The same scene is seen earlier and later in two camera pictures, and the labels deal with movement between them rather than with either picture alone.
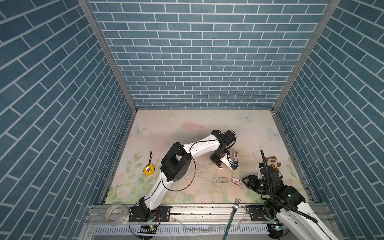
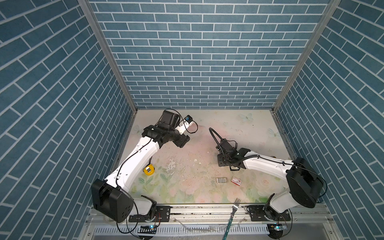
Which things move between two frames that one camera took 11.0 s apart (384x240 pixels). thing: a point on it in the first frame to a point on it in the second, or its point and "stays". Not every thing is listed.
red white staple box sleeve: [236, 180] stays
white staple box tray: [221, 180] stays
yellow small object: [149, 170] stays
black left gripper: [216, 160] to [182, 140]
